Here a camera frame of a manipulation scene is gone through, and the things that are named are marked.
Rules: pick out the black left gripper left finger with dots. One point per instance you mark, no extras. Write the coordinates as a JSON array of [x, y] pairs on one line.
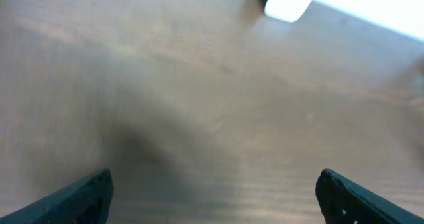
[[85, 201]]

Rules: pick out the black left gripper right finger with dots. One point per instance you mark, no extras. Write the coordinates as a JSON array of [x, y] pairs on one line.
[[343, 201]]

